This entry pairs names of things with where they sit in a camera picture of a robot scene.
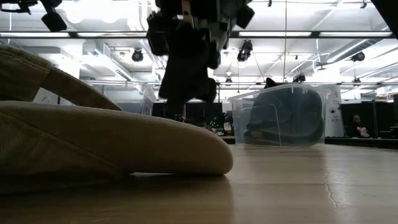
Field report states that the person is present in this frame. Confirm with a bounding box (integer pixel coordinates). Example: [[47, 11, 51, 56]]
[[350, 114, 371, 139]]

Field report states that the black partition wall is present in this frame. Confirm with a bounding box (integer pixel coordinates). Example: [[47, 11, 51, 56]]
[[152, 101, 224, 125], [340, 101, 398, 140]]

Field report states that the overhead light bar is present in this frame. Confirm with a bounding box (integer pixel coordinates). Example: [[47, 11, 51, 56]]
[[0, 30, 395, 39]]

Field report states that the round ceiling duct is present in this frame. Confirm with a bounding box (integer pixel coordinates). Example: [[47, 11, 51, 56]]
[[325, 37, 385, 65]]

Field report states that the dark grey hat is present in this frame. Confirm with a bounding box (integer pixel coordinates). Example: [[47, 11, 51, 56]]
[[244, 77, 325, 147]]

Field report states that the beige corduroy hat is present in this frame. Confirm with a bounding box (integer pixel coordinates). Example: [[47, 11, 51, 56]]
[[0, 44, 234, 187]]

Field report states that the thin hanging cable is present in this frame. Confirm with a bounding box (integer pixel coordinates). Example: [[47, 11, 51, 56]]
[[282, 0, 289, 83]]

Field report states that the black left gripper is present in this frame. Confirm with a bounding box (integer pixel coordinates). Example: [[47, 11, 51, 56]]
[[40, 0, 68, 32]]

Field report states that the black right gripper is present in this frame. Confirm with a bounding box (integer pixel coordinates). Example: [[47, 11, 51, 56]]
[[146, 0, 256, 121]]

